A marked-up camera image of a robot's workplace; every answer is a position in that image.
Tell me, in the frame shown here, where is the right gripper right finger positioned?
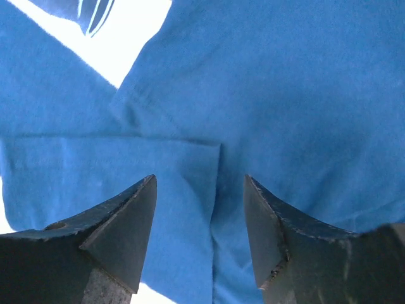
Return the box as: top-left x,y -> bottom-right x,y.
244,176 -> 404,303

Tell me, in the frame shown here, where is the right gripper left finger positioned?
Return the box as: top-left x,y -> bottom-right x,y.
1,175 -> 157,304

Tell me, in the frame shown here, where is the blue printed t shirt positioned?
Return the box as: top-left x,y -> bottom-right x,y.
1,1 -> 404,303

